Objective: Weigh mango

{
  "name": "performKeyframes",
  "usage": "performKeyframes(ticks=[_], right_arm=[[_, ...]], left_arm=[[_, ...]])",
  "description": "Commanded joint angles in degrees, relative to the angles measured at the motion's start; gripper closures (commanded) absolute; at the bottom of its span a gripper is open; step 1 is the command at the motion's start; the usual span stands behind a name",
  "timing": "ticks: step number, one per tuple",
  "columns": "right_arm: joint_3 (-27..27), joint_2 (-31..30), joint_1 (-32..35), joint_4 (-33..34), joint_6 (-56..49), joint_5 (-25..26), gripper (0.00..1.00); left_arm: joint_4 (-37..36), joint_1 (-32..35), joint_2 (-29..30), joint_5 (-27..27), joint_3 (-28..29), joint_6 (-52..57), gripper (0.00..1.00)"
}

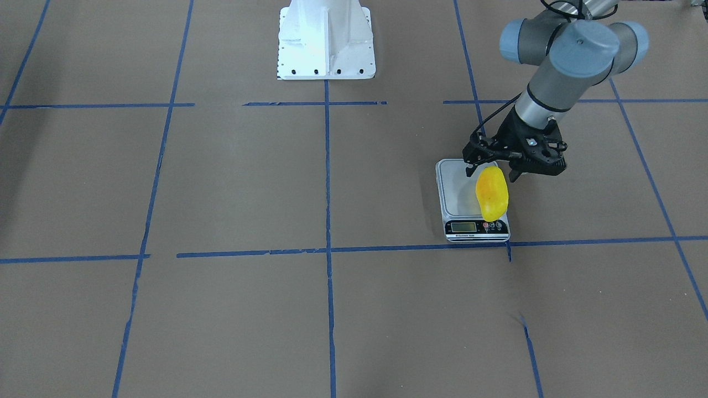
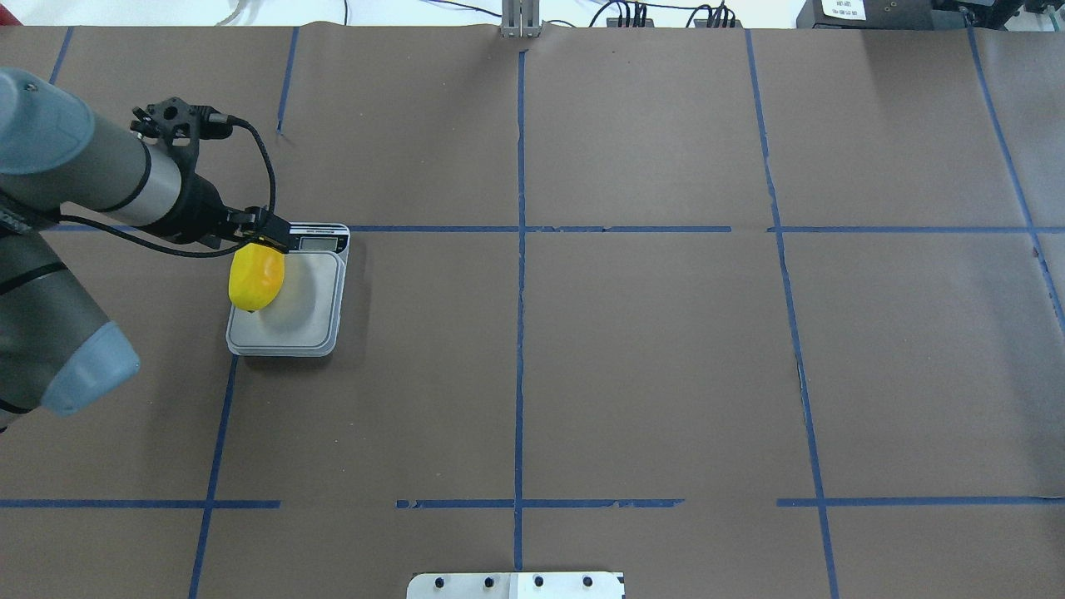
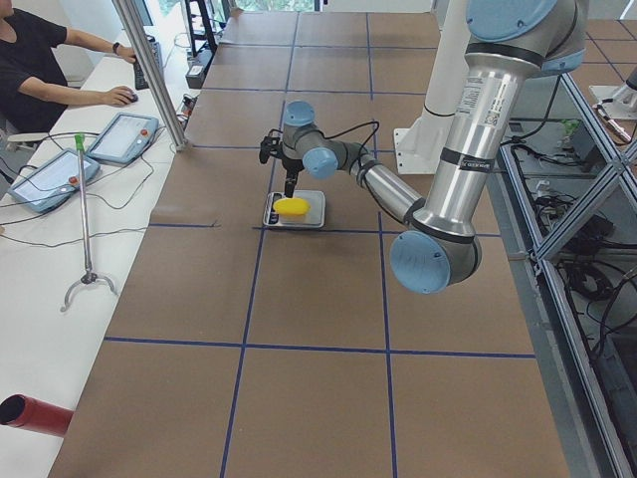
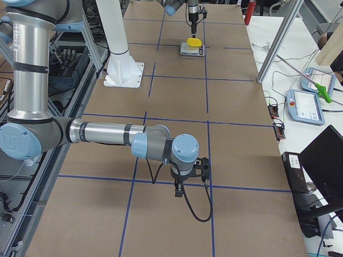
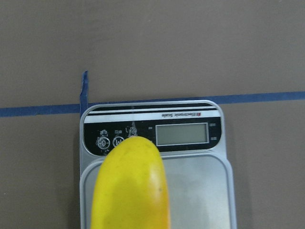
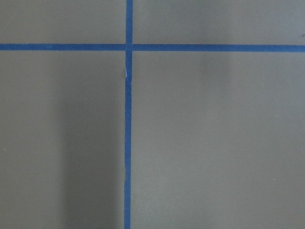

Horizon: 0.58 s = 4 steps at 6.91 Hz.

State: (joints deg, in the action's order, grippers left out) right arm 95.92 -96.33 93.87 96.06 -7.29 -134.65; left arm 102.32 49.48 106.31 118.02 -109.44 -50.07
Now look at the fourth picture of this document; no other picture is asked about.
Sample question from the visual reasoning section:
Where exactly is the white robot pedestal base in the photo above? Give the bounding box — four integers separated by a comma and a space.
96, 0, 144, 88

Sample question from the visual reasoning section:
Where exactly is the far orange black connector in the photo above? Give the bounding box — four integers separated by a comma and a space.
265, 96, 279, 118

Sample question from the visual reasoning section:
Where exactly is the silver digital kitchen scale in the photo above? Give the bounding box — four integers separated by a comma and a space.
180, 42, 206, 57

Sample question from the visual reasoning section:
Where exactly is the wooden board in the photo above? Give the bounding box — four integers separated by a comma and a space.
316, 22, 343, 66

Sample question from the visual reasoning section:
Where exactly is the red fire extinguisher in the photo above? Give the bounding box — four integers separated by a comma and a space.
244, 0, 256, 26

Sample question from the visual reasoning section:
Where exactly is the blue teach pendant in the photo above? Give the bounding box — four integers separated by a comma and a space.
286, 89, 325, 126
300, 67, 337, 96

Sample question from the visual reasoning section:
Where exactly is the far blue teach pendant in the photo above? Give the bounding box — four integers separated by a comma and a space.
300, 67, 337, 96

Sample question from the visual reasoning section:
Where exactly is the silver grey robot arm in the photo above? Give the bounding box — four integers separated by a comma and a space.
156, 0, 207, 38
1, 1, 199, 197

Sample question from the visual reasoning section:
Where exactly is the aluminium frame post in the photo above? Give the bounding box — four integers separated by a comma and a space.
257, 0, 304, 84

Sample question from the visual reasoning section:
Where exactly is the yellow mango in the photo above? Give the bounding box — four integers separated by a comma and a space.
187, 37, 203, 48

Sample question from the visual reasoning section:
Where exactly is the black computer monitor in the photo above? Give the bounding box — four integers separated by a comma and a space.
297, 125, 342, 224

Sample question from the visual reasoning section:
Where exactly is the near blue teach pendant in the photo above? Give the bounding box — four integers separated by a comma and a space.
286, 89, 325, 126

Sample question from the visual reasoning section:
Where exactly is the black electronics box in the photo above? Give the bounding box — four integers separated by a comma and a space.
281, 152, 308, 194

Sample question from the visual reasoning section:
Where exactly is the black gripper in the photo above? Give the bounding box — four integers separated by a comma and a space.
188, 11, 207, 38
170, 163, 199, 198

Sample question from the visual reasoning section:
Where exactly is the green handled reacher tool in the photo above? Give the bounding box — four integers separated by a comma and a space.
276, 54, 332, 103

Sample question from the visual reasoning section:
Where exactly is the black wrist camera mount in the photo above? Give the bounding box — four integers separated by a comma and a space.
193, 157, 211, 185

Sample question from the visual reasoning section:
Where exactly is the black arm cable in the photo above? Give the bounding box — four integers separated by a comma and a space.
146, 157, 212, 222

